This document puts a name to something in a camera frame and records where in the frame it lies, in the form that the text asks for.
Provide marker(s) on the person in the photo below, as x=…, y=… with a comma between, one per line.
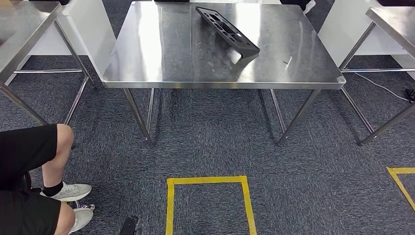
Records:
x=310, y=6
x=22, y=152
x=295, y=3

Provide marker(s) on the dark fabric bundle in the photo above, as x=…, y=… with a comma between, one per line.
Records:
x=395, y=2

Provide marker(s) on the black power adapter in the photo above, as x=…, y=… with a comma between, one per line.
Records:
x=411, y=95

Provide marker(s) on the yellow floor tape square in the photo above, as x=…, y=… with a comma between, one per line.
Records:
x=400, y=183
x=170, y=207

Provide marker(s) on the long black plastic part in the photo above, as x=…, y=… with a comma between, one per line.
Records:
x=233, y=39

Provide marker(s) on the chrome stool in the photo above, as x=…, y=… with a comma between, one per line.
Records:
x=85, y=206

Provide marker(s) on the stainless steel workbench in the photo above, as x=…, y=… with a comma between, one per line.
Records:
x=19, y=29
x=395, y=22
x=162, y=48

